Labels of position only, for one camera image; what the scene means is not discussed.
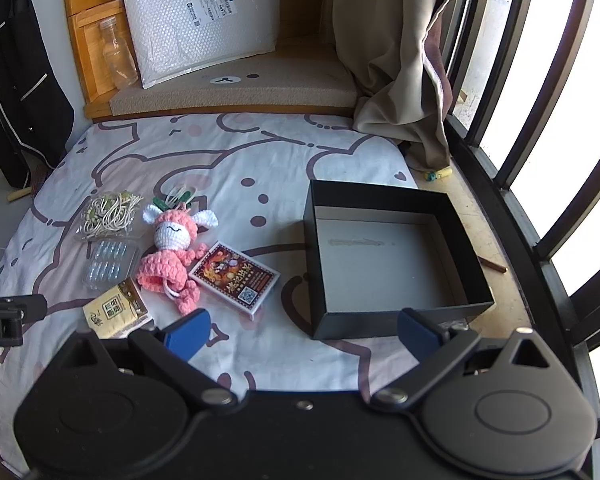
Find pink crochet bunny doll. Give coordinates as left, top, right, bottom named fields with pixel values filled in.
left=135, top=204, right=218, bottom=315

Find brown tea sachet packet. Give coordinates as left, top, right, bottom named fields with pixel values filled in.
left=83, top=278, right=154, bottom=339

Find red playing card box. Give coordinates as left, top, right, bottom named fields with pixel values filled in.
left=188, top=242, right=279, bottom=320

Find clear capsule blister pack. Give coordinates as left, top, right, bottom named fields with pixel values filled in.
left=83, top=238, right=138, bottom=292

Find green clip white cord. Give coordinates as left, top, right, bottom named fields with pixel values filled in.
left=151, top=184, right=199, bottom=209

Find bagged cream cord flowers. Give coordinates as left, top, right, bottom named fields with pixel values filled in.
left=74, top=191, right=144, bottom=240

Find black open gift box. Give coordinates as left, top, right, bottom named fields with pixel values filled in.
left=303, top=180, right=494, bottom=340

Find brown pen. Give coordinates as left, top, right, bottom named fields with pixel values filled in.
left=478, top=256, right=507, bottom=274

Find green yellow small toy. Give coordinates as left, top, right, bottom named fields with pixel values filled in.
left=425, top=167, right=453, bottom=182

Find patterned white bed sheet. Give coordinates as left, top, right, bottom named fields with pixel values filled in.
left=0, top=114, right=416, bottom=474

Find black jacket white piping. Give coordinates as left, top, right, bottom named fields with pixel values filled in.
left=0, top=0, right=74, bottom=188

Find brown bear cushion mat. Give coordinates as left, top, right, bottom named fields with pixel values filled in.
left=109, top=51, right=358, bottom=116

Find clear plastic bottle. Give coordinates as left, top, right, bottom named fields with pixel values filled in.
left=99, top=16, right=138, bottom=90

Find white bubble mailer package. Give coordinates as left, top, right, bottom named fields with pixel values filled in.
left=123, top=0, right=279, bottom=89

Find beige curtain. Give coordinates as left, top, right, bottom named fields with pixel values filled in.
left=332, top=0, right=452, bottom=170

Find wooden headboard shelf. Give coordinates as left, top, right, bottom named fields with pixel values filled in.
left=65, top=0, right=330, bottom=122

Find wooden handled brush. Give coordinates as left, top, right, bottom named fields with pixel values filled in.
left=6, top=186, right=32, bottom=203

